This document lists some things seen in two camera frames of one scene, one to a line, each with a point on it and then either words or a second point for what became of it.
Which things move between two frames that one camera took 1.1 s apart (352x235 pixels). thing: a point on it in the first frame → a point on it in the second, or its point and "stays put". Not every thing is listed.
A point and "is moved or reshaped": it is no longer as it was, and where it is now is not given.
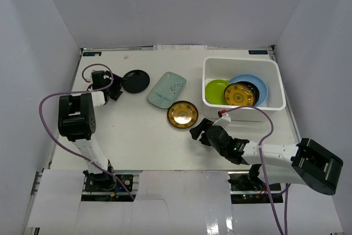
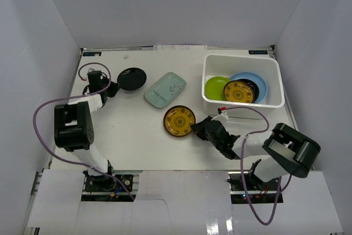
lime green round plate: x=214 y=91 is moved or reshaped
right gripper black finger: x=207 y=123 stays put
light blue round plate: x=257 y=81 stays put
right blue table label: x=258 y=52 stays put
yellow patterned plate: x=238 y=94 stays put
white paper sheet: x=180 y=47 stays put
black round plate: x=137 y=81 is moved or reshaped
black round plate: x=254 y=89 is moved or reshaped
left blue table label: x=91 y=53 stays put
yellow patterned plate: x=182 y=114 is moved or reshaped
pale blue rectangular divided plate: x=167 y=89 stays put
